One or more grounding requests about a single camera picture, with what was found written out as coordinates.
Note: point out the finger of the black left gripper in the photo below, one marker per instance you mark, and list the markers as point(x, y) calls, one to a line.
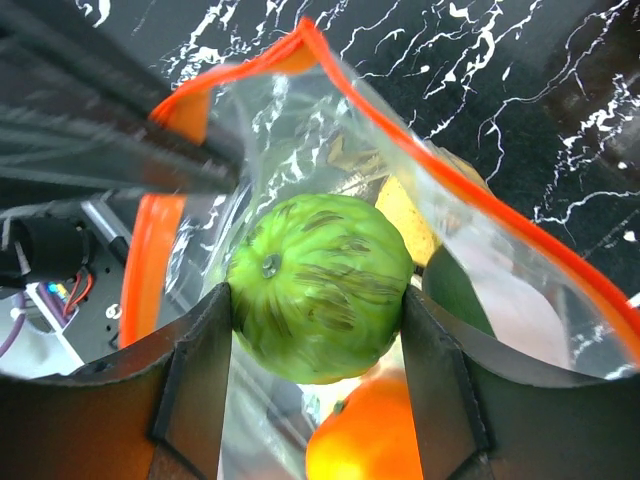
point(75, 115)

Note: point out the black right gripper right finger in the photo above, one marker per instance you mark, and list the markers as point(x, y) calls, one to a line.
point(483, 410)

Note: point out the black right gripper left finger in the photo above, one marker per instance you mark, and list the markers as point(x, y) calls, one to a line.
point(153, 410)

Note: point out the orange fake orange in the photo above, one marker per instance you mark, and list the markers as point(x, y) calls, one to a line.
point(369, 435)

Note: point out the green fake pumpkin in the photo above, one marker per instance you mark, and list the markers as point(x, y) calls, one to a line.
point(317, 288)

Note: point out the clear orange-zip bag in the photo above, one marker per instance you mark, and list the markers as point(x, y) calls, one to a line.
point(308, 125)

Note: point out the dark green fake avocado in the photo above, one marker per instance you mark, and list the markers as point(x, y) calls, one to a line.
point(449, 286)

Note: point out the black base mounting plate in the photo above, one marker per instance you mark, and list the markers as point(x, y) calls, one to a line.
point(95, 300)

